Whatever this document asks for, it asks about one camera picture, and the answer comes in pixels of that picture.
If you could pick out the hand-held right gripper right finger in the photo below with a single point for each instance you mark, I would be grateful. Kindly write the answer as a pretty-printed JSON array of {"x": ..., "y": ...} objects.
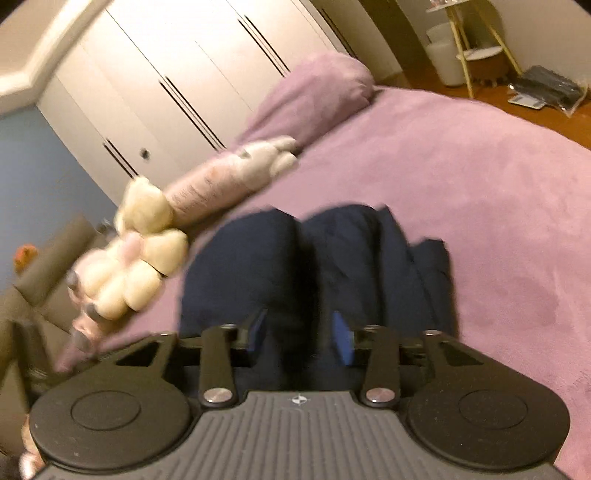
[{"x": 342, "y": 340}]

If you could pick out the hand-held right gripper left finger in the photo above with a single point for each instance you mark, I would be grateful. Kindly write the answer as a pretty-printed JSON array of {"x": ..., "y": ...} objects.
[{"x": 258, "y": 336}]

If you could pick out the dark navy garment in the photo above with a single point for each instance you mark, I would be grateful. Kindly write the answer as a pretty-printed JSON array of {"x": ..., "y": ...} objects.
[{"x": 351, "y": 258}]

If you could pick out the pink plush with grey tips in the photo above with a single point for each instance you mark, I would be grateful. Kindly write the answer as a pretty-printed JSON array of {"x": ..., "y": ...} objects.
[{"x": 85, "y": 323}]

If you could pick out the grey padded headboard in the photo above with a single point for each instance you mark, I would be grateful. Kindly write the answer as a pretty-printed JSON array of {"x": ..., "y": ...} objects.
[{"x": 51, "y": 277}]

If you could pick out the orange plush object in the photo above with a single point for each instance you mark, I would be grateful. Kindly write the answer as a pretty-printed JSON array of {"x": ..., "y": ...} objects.
[{"x": 24, "y": 257}]

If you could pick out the cream flower plush cushion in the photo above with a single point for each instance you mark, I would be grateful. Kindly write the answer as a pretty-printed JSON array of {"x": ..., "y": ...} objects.
[{"x": 134, "y": 272}]

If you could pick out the long pink paw plush pillow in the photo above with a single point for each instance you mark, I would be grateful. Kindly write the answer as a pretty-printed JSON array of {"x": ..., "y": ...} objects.
[{"x": 221, "y": 180}]

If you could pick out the yellow plush toy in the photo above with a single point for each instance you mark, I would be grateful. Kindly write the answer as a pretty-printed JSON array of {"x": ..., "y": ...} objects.
[{"x": 145, "y": 205}]

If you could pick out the bed with purple sheet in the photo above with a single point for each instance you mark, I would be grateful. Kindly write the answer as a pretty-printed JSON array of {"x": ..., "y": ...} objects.
[{"x": 485, "y": 194}]

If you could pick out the purple pillow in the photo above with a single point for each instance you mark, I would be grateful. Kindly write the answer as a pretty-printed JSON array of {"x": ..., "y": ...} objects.
[{"x": 318, "y": 92}]

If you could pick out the white wardrobe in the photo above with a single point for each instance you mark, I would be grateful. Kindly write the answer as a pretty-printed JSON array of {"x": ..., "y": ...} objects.
[{"x": 184, "y": 78}]

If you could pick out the white waste bin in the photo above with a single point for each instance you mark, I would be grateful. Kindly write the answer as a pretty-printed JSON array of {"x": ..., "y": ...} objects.
[{"x": 444, "y": 55}]

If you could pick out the flat white item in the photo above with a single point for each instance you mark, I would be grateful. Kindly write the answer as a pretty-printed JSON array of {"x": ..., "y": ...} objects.
[{"x": 526, "y": 99}]

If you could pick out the gold-legged side table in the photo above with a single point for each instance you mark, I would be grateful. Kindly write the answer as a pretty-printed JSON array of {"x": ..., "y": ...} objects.
[{"x": 480, "y": 41}]

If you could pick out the dark wooden door frame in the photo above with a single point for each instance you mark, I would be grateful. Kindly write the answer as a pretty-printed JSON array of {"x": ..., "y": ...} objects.
[{"x": 383, "y": 37}]

